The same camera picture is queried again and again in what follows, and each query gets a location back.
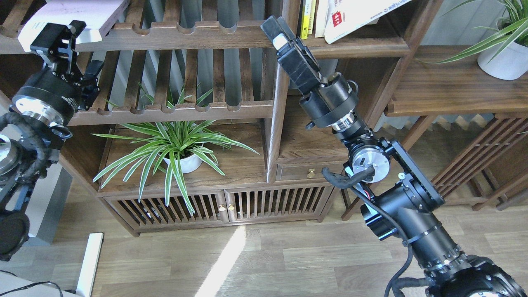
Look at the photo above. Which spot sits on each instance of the slatted cabinet door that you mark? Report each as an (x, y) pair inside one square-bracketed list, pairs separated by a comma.
[(151, 213), (279, 203)]

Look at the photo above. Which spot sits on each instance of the yellow upright book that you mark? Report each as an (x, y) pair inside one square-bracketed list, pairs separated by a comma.
[(305, 19)]

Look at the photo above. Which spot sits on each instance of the white board on floor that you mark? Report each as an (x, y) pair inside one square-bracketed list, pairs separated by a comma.
[(88, 269)]

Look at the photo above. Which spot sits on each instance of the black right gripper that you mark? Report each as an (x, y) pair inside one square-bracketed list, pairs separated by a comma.
[(293, 55)]

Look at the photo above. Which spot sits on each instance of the dark wooden side table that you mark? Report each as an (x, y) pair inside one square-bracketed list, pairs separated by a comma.
[(492, 169)]

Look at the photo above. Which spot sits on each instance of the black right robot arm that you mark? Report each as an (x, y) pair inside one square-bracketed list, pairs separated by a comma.
[(398, 199)]

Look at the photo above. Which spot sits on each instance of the right spider plant white pot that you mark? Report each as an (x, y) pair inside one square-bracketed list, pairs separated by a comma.
[(504, 54)]

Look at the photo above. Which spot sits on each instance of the white book red stamp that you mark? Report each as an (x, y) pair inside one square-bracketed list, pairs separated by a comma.
[(346, 16)]

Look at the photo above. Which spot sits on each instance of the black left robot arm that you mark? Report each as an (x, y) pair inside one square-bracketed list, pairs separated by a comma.
[(41, 111)]

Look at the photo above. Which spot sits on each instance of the right slatted cabinet door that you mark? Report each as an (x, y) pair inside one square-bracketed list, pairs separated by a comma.
[(279, 203)]

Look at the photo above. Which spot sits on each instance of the small wooden drawer brass knob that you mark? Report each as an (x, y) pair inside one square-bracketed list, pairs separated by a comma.
[(303, 171)]

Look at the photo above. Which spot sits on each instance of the cream thin upright book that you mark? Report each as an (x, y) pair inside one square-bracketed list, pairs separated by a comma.
[(312, 17)]

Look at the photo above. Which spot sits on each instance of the left slatted cabinet door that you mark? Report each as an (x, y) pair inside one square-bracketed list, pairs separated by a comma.
[(151, 213)]

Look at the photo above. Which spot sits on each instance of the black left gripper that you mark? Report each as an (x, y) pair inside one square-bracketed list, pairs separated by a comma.
[(56, 44)]

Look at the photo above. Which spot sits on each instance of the red planet cover book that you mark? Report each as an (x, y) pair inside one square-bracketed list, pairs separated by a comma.
[(321, 18)]

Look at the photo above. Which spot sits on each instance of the dark wooden bookshelf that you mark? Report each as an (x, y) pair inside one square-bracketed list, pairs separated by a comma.
[(398, 33)]

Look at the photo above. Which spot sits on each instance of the grey white cabinet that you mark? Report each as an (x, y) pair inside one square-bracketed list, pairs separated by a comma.
[(45, 206)]

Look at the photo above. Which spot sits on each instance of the spider plant white pot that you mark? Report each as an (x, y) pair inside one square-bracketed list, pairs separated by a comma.
[(504, 54), (165, 147)]

